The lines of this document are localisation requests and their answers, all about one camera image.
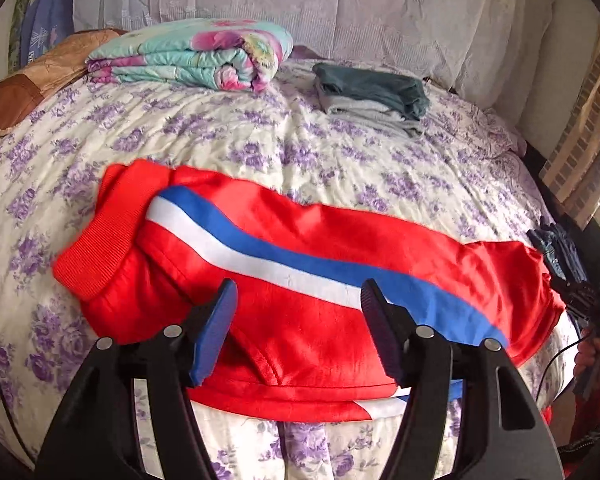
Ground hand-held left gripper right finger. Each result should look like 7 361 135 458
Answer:
361 279 564 480

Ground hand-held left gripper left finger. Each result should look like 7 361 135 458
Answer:
34 279 238 480

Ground red pants with striped side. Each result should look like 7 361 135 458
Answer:
52 159 566 423

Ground person's right forearm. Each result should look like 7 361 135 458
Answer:
555 362 600 480

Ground person's right hand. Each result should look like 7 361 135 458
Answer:
574 336 600 386

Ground dark blue jeans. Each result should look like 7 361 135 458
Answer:
527 217 588 283

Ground brick patterned curtain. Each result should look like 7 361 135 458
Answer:
540 20 600 231

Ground purple floral bedspread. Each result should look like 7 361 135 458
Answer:
0 57 581 480

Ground grey folded garment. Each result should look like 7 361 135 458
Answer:
316 82 426 138

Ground dark teal folded garment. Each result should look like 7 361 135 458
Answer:
312 62 431 121

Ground folded floral quilt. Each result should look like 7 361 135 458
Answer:
85 18 294 93

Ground purple cloth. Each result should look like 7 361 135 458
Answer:
290 45 327 62

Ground brown pillow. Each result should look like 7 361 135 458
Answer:
0 28 126 140

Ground white lace cover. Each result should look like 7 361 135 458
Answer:
72 0 561 111

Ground blue patterned cloth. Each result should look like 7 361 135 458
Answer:
20 0 81 66

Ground green patterned cloth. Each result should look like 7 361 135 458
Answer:
7 0 46 71

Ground black cable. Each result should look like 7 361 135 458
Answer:
530 332 590 403

